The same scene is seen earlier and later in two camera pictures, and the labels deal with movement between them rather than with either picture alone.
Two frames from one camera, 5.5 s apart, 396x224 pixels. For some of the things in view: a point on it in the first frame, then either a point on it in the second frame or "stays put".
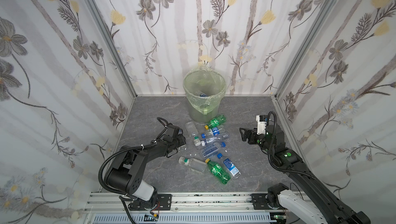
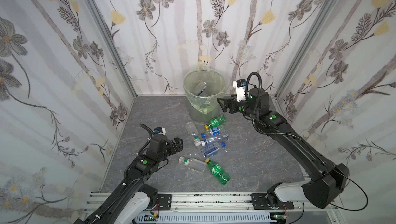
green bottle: [216, 122] stays put
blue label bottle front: [234, 171] -> [199, 87]
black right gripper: [251, 136] -> [233, 105]
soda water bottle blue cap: [212, 149] stays put
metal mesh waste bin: [203, 90] stays put
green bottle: [218, 172] stays put
